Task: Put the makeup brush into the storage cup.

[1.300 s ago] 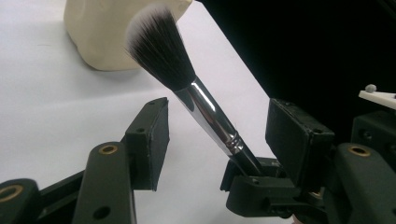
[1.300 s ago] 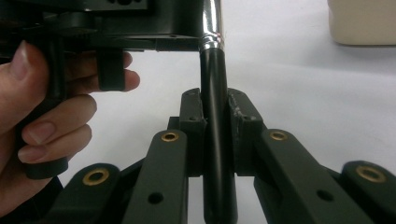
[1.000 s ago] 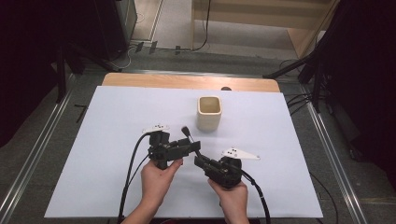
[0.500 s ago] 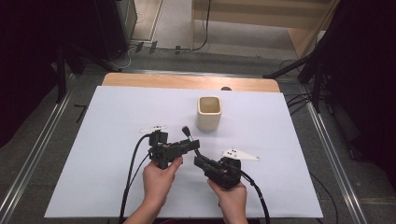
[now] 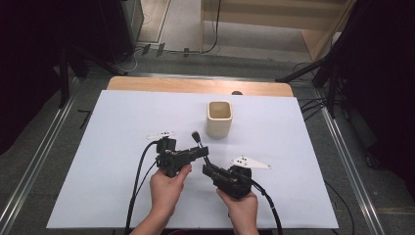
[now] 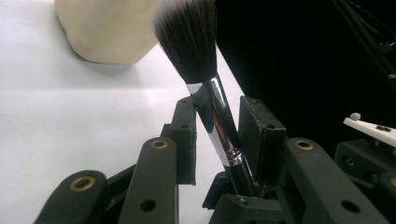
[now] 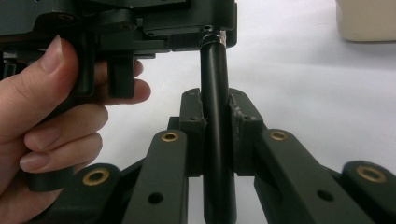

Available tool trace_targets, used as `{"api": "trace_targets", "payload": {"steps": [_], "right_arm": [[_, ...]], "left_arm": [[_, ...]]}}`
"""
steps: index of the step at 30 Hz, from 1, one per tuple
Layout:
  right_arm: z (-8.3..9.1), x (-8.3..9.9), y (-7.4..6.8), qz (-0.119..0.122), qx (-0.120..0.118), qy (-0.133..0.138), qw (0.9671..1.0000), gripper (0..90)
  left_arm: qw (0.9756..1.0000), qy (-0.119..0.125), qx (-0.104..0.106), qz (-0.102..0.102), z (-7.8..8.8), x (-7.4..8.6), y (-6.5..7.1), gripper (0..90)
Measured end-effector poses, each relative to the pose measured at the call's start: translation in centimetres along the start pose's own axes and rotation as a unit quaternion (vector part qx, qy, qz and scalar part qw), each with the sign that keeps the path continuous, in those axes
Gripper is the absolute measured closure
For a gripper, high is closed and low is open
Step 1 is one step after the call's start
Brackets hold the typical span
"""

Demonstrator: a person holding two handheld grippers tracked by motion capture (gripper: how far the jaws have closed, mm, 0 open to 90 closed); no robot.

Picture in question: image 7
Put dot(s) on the white table mat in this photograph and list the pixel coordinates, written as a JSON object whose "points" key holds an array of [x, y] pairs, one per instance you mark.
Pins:
{"points": [[311, 93]]}

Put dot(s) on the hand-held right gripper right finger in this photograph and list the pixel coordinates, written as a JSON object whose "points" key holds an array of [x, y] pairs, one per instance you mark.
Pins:
{"points": [[246, 137]]}

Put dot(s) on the black pen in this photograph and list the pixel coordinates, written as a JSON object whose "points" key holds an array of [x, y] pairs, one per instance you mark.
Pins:
{"points": [[216, 130]]}

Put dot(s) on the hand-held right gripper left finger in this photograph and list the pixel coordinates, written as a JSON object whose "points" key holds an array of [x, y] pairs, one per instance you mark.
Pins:
{"points": [[193, 133]]}

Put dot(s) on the cream square ceramic cup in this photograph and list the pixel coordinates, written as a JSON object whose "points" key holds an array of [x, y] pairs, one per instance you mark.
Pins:
{"points": [[367, 21]]}

